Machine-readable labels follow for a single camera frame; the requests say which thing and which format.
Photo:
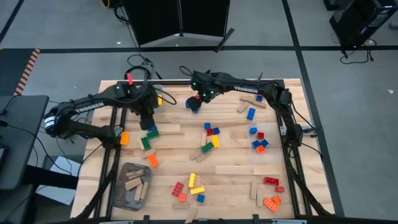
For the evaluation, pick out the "long orange toy brick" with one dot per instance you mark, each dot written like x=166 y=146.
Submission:
x=270 y=204
x=153 y=160

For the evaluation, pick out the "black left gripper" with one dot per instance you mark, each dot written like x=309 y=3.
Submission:
x=147 y=104

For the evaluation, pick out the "clear plastic bin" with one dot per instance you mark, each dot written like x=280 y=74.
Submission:
x=270 y=157

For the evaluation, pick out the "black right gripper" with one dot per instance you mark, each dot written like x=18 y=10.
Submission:
x=208 y=85

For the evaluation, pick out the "amber yellow toy brick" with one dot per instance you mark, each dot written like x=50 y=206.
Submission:
x=124 y=137

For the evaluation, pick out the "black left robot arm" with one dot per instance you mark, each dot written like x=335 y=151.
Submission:
x=87 y=107

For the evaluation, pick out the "long red toy brick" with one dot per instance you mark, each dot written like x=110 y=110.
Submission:
x=178 y=189
x=271 y=181

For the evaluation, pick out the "dark grey plastic bin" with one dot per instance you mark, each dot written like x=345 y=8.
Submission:
x=122 y=199

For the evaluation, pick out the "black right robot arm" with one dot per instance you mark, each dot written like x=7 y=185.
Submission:
x=264 y=88

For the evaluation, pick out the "black folding partition screen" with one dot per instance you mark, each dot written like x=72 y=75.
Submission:
x=174 y=21

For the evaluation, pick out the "black equipment case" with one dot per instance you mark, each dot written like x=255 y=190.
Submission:
x=360 y=21

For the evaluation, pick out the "white sheet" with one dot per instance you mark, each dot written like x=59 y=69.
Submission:
x=62 y=168

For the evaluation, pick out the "black mat with striped edge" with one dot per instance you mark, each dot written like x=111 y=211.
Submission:
x=12 y=71

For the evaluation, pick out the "black side cart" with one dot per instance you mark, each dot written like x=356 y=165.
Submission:
x=21 y=146

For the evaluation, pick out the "long green toy brick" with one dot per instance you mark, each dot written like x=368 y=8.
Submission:
x=152 y=134
x=207 y=147
x=145 y=143

